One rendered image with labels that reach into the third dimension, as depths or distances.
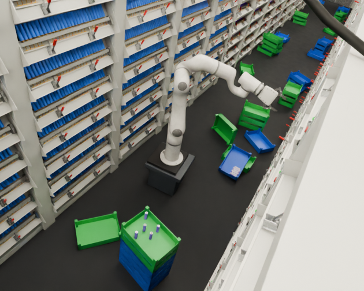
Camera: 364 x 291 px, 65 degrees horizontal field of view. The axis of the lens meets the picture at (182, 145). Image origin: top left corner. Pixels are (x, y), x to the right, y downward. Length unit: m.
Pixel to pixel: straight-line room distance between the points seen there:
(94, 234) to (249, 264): 1.79
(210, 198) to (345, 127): 2.11
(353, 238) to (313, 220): 0.04
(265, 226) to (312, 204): 0.28
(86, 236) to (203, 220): 0.91
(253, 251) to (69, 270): 1.71
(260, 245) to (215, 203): 1.97
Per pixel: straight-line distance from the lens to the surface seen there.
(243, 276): 0.58
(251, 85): 1.95
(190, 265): 2.24
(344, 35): 0.88
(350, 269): 0.36
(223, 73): 1.87
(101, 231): 2.30
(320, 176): 0.43
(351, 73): 0.79
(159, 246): 1.80
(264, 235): 0.64
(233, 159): 2.90
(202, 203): 2.54
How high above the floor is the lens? 1.99
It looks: 42 degrees down
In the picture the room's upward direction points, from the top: 14 degrees clockwise
